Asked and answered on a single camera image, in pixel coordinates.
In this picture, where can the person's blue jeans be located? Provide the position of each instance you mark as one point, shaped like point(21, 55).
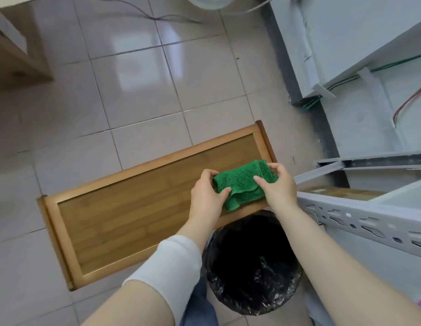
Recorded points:
point(196, 308)

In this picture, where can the pale green plastic bucket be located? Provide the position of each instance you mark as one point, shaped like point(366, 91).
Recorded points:
point(210, 0)

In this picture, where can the black-lined trash bin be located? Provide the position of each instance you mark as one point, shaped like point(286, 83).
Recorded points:
point(254, 264)

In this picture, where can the person's right hand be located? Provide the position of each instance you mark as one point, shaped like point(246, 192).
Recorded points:
point(281, 190)

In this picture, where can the green cleaning cloth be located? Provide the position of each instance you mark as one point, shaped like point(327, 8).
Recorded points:
point(241, 183)

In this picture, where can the brown cardboard carton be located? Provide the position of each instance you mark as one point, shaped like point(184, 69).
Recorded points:
point(13, 54)

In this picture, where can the person's left hand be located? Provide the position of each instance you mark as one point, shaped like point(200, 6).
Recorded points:
point(205, 200)

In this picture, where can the person's left forearm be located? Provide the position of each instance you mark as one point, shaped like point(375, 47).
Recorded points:
point(146, 285)

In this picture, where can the white arm sleeve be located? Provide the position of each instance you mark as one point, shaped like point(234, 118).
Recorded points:
point(169, 268)

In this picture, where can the white metal shelving unit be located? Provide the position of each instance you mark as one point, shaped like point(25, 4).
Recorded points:
point(366, 213)

